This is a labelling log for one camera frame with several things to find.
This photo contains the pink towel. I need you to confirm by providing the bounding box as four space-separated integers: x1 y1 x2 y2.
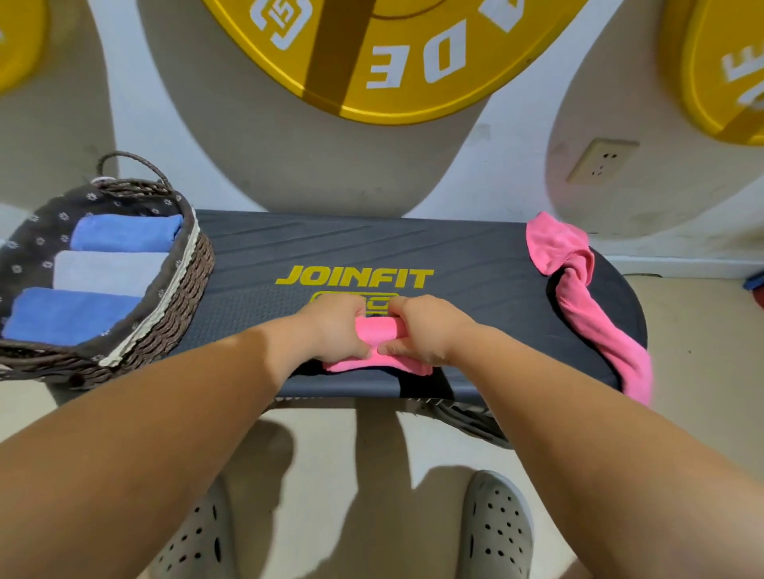
323 316 433 377
526 211 654 407

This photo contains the rolled blue towel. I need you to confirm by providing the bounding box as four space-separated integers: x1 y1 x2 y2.
2 288 143 347
70 214 185 254

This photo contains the person's left forearm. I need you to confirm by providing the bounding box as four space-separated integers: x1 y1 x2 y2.
0 315 317 579

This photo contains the dark grey aerobic step platform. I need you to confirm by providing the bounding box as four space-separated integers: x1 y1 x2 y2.
158 209 649 449

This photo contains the brown wicker basket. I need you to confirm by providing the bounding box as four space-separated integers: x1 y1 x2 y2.
0 151 216 391

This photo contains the large yellow weight plate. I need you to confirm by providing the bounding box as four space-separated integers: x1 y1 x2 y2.
202 0 591 126

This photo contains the beige wall socket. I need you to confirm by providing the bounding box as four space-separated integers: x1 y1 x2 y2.
566 138 641 186

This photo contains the person's left hand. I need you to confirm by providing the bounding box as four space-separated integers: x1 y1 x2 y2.
296 294 374 363

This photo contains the grey perforated clog shoe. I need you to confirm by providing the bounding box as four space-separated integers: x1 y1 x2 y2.
147 475 240 579
456 470 534 579

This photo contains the dark floral basket liner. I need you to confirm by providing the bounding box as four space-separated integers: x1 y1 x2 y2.
0 184 199 366

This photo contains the loose pink towel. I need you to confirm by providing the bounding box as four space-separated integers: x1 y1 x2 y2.
526 211 654 407

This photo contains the rolled grey towel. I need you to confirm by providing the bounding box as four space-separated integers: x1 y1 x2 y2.
53 250 170 299

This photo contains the person's right hand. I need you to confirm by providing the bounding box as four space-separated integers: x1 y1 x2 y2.
377 295 478 367

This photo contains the person's right forearm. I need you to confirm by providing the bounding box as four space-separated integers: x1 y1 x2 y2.
444 331 764 579

